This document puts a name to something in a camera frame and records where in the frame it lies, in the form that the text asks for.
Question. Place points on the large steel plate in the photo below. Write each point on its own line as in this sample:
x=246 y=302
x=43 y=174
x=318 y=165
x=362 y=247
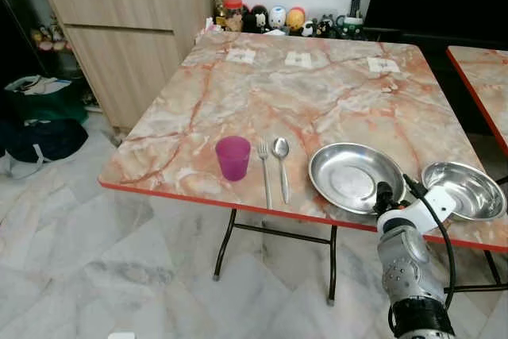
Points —
x=349 y=176

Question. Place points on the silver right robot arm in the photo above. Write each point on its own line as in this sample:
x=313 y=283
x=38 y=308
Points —
x=409 y=267

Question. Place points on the small steel bowl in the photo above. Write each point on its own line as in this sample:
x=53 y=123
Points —
x=468 y=190

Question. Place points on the steel spoon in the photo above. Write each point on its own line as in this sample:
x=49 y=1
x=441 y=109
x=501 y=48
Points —
x=280 y=147

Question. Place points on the marble pattern folding table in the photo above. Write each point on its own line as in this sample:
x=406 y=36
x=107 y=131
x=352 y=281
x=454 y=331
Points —
x=317 y=101

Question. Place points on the steel fork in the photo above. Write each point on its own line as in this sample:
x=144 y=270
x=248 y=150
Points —
x=263 y=149

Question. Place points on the white paper label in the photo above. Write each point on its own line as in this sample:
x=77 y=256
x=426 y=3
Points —
x=299 y=59
x=241 y=55
x=382 y=65

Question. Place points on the red edged marble table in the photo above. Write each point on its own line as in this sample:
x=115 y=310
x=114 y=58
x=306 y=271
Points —
x=488 y=85

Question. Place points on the purple plastic cup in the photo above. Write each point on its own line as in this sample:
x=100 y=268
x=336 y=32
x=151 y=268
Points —
x=233 y=160

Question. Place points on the green mug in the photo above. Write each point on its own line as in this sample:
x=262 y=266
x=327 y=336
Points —
x=351 y=28

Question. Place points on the yellow orange toy figure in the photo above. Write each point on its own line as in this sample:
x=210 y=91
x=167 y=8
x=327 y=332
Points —
x=295 y=20

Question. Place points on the black white toy figure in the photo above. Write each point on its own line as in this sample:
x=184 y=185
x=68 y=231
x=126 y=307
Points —
x=259 y=20

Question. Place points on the red lidded jar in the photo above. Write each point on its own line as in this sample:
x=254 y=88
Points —
x=232 y=15

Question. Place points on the light wooden cabinet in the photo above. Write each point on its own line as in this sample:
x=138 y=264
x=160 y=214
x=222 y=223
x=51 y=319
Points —
x=127 y=45

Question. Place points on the dark blue bag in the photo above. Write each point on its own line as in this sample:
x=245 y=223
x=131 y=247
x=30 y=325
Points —
x=48 y=140

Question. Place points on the green bag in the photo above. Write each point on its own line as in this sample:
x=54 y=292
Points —
x=48 y=105

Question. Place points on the dark glass display shelf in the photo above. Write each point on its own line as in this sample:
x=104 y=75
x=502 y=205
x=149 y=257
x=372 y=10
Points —
x=24 y=29

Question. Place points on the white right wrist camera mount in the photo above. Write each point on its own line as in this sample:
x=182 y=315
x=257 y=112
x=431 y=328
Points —
x=425 y=206

